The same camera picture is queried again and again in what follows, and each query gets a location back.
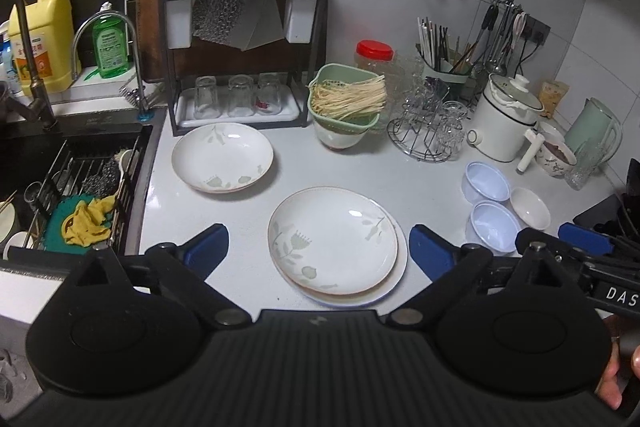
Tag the hanging kitchen utensils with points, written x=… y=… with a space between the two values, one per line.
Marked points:
x=495 y=37

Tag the small white bowl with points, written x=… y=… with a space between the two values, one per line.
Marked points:
x=531 y=207

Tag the paper snack bag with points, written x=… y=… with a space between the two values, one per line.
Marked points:
x=554 y=97

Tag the black kitchen rack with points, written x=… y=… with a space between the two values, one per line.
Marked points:
x=170 y=57

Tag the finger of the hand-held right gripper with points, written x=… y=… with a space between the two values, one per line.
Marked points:
x=585 y=238

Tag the clear glass tumbler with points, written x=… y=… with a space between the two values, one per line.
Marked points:
x=582 y=167

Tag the white electric pot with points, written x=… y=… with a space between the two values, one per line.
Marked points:
x=502 y=127

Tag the small floral white plate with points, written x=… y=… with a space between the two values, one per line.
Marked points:
x=222 y=154

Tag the white utensil cup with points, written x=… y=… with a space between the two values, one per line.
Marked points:
x=300 y=19
x=178 y=23

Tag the steel wool scrubber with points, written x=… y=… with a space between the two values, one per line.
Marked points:
x=100 y=179

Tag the sink drying rack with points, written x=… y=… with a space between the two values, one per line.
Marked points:
x=65 y=167

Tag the red lid plastic jar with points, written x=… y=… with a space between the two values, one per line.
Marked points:
x=375 y=54

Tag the person's right hand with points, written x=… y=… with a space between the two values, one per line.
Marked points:
x=614 y=387

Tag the green plastic basket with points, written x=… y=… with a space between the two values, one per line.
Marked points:
x=330 y=74

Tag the white bowl with brown foot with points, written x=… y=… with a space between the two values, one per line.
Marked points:
x=337 y=138

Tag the large floral white plate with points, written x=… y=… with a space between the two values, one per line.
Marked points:
x=332 y=239

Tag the wooden cutting board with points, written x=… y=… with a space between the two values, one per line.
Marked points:
x=150 y=32

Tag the dried noodles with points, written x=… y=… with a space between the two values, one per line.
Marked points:
x=350 y=97

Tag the bundle of chopsticks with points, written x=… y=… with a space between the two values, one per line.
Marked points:
x=440 y=39

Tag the floral bowl with brown contents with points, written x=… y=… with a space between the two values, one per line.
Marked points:
x=555 y=154

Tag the blue rimmed white plate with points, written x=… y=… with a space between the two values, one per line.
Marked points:
x=397 y=277

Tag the green chopstick holder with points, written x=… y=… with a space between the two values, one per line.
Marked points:
x=447 y=74

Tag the translucent blue bowl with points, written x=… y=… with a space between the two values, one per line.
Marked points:
x=485 y=182
x=494 y=227

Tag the yellow detergent bottle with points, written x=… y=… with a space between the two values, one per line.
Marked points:
x=42 y=37

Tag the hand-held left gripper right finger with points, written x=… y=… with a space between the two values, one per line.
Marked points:
x=429 y=252

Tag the chrome flexible faucet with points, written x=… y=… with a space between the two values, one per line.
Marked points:
x=135 y=57

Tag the yellow cloth on green sponge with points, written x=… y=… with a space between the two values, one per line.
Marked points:
x=55 y=219

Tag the pale green pitcher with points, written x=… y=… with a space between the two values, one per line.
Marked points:
x=595 y=127

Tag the black wall socket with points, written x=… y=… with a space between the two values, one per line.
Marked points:
x=539 y=32

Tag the cluster of clear glass cups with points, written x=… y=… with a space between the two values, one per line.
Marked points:
x=440 y=117

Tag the steel cleaver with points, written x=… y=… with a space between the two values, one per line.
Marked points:
x=262 y=24

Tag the green dish soap bottle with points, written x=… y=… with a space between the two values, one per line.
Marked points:
x=110 y=44

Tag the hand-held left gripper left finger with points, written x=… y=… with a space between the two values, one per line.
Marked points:
x=205 y=249

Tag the upturned drinking glass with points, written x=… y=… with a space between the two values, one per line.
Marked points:
x=270 y=93
x=205 y=97
x=241 y=96

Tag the dark sink faucet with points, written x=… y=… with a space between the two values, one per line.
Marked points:
x=30 y=72

